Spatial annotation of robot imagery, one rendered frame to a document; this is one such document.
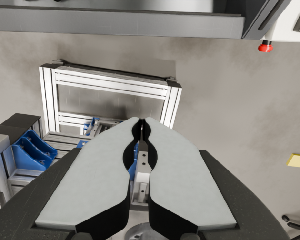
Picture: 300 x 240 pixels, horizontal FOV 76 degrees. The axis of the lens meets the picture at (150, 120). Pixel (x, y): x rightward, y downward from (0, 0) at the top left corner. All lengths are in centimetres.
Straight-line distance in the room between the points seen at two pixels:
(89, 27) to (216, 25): 24
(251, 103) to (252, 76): 21
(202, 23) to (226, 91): 117
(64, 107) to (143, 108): 51
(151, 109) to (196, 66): 45
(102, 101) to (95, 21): 90
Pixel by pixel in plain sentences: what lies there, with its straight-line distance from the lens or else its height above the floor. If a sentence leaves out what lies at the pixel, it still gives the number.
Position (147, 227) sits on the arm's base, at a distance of 56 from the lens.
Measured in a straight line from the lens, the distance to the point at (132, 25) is 41.
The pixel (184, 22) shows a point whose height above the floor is 95.
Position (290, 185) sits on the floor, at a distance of 244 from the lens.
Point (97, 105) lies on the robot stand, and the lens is 129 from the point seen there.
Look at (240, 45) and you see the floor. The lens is 150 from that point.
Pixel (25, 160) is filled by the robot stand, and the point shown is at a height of 90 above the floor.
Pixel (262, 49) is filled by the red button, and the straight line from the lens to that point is 63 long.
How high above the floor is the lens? 136
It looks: 62 degrees down
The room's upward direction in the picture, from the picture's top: 178 degrees clockwise
